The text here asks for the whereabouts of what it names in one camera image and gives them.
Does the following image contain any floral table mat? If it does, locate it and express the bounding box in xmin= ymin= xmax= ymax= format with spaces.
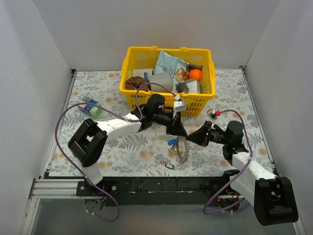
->
xmin=49 ymin=69 xmax=272 ymax=179

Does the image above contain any grey paper roll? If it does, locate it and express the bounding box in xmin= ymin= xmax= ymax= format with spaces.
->
xmin=148 ymin=72 xmax=173 ymax=93

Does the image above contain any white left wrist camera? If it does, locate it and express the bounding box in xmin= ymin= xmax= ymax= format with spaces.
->
xmin=173 ymin=100 xmax=186 ymax=112

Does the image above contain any orange fruit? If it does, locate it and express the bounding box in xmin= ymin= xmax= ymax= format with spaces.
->
xmin=188 ymin=69 xmax=203 ymax=82

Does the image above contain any clear bag with dark item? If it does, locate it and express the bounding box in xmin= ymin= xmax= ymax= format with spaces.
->
xmin=174 ymin=79 xmax=202 ymax=94

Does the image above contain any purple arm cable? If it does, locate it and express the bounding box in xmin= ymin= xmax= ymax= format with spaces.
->
xmin=55 ymin=82 xmax=180 ymax=223
xmin=203 ymin=109 xmax=254 ymax=215

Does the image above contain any brown wrapped snack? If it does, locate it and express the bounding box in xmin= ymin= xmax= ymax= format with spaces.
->
xmin=186 ymin=63 xmax=203 ymax=72

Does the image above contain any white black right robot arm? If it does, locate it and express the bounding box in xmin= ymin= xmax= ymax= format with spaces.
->
xmin=186 ymin=120 xmax=299 ymax=226

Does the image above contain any white box in basket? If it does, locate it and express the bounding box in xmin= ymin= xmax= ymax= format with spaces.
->
xmin=133 ymin=68 xmax=154 ymax=78

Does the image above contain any large silver keyring with chain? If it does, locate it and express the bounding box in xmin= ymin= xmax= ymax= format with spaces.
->
xmin=171 ymin=137 xmax=189 ymax=164

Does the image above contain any key with black tag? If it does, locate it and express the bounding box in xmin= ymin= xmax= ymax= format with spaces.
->
xmin=155 ymin=161 xmax=175 ymax=170

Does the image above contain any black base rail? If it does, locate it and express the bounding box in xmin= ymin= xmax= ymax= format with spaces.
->
xmin=75 ymin=175 xmax=243 ymax=207

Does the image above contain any key with blue tag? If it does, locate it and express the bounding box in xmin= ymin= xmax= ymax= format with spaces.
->
xmin=164 ymin=139 xmax=177 ymax=152

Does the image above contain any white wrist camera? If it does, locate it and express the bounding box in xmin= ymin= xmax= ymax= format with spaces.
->
xmin=206 ymin=109 xmax=221 ymax=122
xmin=173 ymin=100 xmax=186 ymax=112

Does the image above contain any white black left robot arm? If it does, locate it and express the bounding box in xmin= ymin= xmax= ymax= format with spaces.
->
xmin=68 ymin=94 xmax=187 ymax=196

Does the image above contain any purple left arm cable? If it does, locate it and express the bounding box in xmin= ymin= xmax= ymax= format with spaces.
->
xmin=55 ymin=82 xmax=180 ymax=223

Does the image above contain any light blue snack bag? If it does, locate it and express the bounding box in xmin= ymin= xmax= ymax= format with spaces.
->
xmin=155 ymin=50 xmax=189 ymax=85

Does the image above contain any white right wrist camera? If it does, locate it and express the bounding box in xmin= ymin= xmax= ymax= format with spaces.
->
xmin=206 ymin=109 xmax=221 ymax=122

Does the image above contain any blue green carton pack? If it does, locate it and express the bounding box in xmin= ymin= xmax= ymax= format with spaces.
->
xmin=78 ymin=96 xmax=102 ymax=118

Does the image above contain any yellow plastic shopping basket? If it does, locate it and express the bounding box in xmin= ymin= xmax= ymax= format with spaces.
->
xmin=119 ymin=46 xmax=216 ymax=117

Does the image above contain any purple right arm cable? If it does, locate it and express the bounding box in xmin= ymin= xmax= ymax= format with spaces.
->
xmin=203 ymin=109 xmax=254 ymax=215

